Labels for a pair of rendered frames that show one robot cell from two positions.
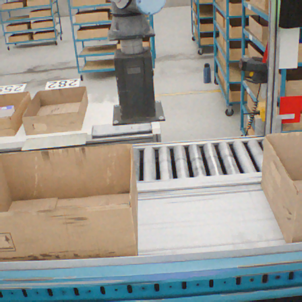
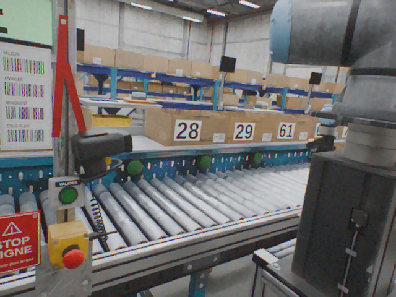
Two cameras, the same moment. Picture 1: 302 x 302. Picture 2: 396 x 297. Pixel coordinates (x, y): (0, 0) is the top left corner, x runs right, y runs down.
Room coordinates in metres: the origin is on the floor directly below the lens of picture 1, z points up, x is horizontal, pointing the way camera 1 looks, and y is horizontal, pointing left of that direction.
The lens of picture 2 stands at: (2.23, -0.65, 1.21)
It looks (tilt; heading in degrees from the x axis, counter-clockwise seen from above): 12 degrees down; 144
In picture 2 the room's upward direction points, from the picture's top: 6 degrees clockwise
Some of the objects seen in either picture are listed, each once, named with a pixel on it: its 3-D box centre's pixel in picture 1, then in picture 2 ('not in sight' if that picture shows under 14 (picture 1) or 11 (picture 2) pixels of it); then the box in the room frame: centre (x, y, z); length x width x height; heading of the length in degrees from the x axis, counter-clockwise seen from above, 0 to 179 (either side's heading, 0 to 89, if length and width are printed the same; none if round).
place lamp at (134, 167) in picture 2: not in sight; (135, 167); (1.07, -0.15, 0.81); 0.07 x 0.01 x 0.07; 89
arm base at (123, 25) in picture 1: (129, 21); (383, 95); (1.94, 0.05, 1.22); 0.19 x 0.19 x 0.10
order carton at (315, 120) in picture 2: not in sight; (310, 127); (0.89, 1.42, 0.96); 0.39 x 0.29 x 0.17; 89
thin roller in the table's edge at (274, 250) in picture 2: (121, 131); (295, 242); (1.75, 0.13, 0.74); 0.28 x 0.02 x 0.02; 91
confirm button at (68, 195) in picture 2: not in sight; (68, 194); (1.62, -0.53, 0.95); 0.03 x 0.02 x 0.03; 89
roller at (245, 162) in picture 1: (250, 174); (98, 216); (1.31, -0.38, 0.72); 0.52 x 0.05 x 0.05; 179
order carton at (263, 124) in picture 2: not in sight; (237, 127); (0.88, 0.64, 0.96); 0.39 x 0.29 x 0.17; 89
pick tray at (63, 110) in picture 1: (57, 108); not in sight; (1.98, 0.47, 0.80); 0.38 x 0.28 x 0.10; 0
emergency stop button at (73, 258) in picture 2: not in sight; (72, 255); (1.68, -0.53, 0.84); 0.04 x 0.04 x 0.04; 89
